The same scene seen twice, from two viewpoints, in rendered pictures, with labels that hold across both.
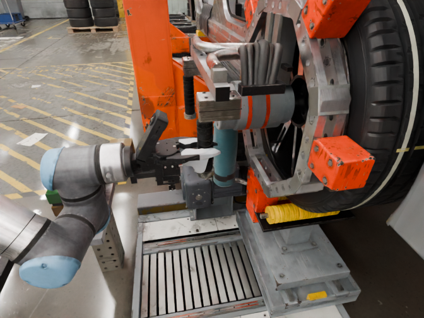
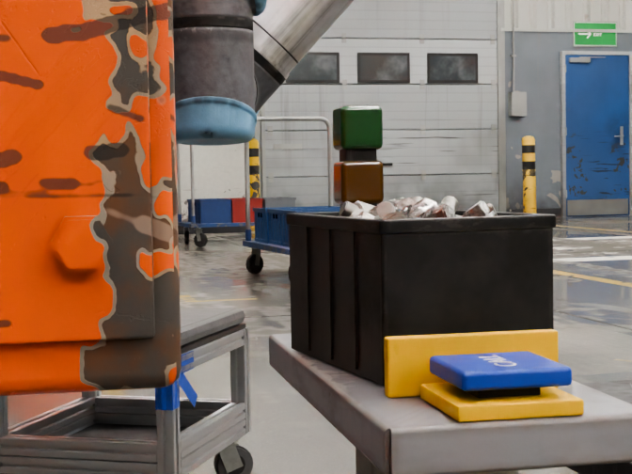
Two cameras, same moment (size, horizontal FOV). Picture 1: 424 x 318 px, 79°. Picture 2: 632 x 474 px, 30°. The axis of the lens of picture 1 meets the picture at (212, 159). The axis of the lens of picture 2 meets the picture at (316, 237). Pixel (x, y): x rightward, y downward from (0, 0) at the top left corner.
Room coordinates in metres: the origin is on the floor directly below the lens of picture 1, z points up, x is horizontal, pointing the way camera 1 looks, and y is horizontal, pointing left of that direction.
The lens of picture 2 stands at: (1.66, 0.39, 0.60)
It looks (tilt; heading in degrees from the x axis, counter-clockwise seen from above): 3 degrees down; 179
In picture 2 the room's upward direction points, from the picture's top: 1 degrees counter-clockwise
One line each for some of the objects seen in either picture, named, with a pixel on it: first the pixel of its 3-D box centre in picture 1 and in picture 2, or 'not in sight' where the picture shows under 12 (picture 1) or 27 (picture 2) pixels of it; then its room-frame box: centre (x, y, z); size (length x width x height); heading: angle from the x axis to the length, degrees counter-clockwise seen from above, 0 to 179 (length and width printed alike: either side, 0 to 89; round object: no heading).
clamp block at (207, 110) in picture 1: (217, 105); not in sight; (0.52, -0.01, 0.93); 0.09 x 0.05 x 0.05; 100
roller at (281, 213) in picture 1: (302, 210); not in sight; (0.63, -0.30, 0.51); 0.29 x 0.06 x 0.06; 100
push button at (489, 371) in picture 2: not in sight; (497, 377); (0.92, 0.51, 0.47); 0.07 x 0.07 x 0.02; 10
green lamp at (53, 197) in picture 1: (56, 194); (357, 128); (0.56, 0.45, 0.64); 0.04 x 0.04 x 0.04; 10
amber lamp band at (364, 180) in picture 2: (62, 207); (358, 181); (0.56, 0.45, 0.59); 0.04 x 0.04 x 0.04; 10
